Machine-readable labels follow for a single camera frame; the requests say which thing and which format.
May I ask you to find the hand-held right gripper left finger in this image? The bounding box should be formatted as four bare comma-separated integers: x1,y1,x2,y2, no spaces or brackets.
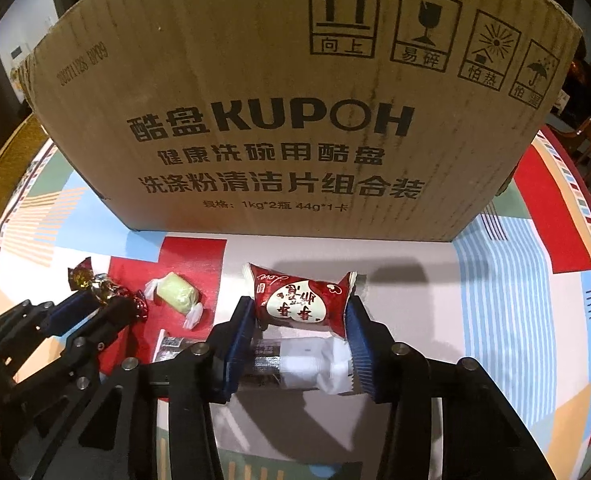
33,295,257,480

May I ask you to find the brown foil twist candy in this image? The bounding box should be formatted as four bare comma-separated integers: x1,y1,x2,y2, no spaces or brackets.
67,256,149,321

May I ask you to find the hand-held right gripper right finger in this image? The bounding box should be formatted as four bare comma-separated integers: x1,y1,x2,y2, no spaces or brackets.
344,295,559,480

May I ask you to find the yellow woven box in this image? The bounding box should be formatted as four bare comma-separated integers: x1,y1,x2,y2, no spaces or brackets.
0,112,49,223

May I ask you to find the brown cardboard box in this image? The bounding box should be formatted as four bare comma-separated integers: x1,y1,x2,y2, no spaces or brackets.
13,0,583,243

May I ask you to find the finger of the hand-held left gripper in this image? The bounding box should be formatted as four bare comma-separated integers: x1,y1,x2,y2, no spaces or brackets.
26,295,139,401
0,287,96,361

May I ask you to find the red white snack packet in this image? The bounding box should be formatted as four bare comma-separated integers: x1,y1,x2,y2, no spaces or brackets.
243,262,359,338

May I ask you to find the pale green wrapped candy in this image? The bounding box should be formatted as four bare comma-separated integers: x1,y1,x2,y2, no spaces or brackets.
143,272,206,331

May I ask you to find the white black wrapped bar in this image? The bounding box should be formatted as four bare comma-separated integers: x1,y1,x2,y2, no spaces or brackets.
150,329,359,396

